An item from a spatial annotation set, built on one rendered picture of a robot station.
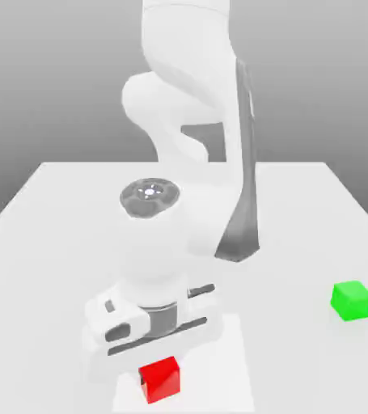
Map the small green cube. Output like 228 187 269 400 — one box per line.
329 280 368 323

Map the small red cube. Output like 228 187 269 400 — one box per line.
137 355 182 405

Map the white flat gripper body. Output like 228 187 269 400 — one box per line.
90 309 228 380

